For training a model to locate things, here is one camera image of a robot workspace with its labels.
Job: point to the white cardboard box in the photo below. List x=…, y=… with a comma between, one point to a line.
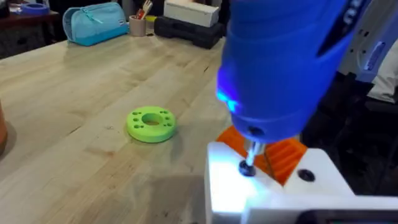
x=189, y=12

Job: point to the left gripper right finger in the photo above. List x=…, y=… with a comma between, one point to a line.
x=323, y=177

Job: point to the green disc with holes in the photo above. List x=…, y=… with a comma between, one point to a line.
x=140, y=133

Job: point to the black screw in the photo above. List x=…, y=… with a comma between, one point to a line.
x=247, y=170

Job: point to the beige cup with utensils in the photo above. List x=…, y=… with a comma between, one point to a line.
x=137, y=27

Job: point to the light blue zip bag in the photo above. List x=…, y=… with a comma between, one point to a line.
x=93, y=25

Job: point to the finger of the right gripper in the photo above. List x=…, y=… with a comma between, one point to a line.
x=370, y=37

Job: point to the blue tape roll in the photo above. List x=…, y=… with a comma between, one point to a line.
x=34, y=8

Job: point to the dark side table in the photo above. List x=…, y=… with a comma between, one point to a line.
x=31, y=19

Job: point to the black plastic case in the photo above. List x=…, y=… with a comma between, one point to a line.
x=189, y=32

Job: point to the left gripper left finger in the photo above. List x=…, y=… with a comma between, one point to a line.
x=224, y=186

